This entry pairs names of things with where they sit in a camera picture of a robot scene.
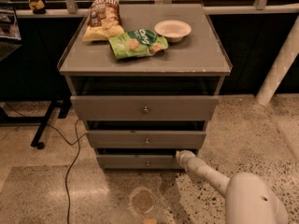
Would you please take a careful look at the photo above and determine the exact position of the grey bottom drawer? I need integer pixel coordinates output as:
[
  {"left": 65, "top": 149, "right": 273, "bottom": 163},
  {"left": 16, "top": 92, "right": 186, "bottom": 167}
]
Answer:
[{"left": 96, "top": 155, "right": 181, "bottom": 170}]

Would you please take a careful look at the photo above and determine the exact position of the grey drawer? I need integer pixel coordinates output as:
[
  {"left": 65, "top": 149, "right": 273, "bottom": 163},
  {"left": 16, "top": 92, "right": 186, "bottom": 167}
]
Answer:
[
  {"left": 71, "top": 95, "right": 218, "bottom": 121},
  {"left": 87, "top": 130, "right": 206, "bottom": 149},
  {"left": 96, "top": 155, "right": 181, "bottom": 170}
]

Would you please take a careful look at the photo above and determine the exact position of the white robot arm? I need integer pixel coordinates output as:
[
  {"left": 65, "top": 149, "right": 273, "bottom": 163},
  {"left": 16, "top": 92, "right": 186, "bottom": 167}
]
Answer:
[{"left": 176, "top": 150, "right": 289, "bottom": 224}]

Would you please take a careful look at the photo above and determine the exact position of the grey drawer cabinet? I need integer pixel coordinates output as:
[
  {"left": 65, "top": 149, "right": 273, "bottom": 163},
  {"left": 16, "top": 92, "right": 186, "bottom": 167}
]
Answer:
[{"left": 57, "top": 3, "right": 234, "bottom": 172}]

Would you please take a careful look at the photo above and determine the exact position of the grey middle drawer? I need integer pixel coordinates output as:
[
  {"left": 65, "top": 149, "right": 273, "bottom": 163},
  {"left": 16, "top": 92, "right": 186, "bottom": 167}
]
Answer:
[{"left": 87, "top": 130, "right": 206, "bottom": 149}]

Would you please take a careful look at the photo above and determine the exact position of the grey top drawer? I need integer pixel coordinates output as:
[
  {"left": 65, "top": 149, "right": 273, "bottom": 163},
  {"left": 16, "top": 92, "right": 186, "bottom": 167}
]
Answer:
[{"left": 71, "top": 95, "right": 218, "bottom": 121}]

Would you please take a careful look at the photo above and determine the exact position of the green snack bag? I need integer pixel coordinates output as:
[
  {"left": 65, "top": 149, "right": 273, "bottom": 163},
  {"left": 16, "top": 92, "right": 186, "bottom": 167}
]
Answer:
[{"left": 108, "top": 29, "right": 168, "bottom": 60}]

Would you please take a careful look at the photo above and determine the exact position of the white paper bowl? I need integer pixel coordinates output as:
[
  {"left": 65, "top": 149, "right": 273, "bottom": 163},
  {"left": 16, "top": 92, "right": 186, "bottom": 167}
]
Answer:
[{"left": 154, "top": 20, "right": 192, "bottom": 43}]

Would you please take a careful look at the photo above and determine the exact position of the white diagonal pillar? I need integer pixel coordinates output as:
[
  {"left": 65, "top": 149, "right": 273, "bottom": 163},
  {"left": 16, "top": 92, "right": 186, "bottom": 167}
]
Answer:
[{"left": 256, "top": 16, "right": 299, "bottom": 105}]

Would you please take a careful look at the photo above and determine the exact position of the brown yellow chip bag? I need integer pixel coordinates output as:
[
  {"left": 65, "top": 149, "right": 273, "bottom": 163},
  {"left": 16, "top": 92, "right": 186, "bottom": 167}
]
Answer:
[{"left": 82, "top": 0, "right": 124, "bottom": 42}]

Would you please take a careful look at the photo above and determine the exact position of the laptop on left desk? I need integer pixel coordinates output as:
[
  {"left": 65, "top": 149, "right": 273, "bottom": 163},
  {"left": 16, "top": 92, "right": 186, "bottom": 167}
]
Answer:
[{"left": 0, "top": 2, "right": 22, "bottom": 61}]

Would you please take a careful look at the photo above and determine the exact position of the yellow black small object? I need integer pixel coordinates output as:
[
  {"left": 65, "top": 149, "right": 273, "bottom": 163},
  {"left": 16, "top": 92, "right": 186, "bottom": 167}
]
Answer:
[{"left": 29, "top": 0, "right": 46, "bottom": 14}]

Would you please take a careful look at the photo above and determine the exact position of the black desk leg frame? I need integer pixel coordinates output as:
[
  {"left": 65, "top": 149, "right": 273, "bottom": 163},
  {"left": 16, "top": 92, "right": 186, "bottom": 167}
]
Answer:
[{"left": 0, "top": 100, "right": 71, "bottom": 149}]

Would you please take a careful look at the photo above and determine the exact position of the black floor cable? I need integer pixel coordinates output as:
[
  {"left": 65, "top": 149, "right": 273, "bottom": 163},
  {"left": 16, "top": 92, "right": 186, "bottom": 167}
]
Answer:
[{"left": 2, "top": 100, "right": 87, "bottom": 224}]

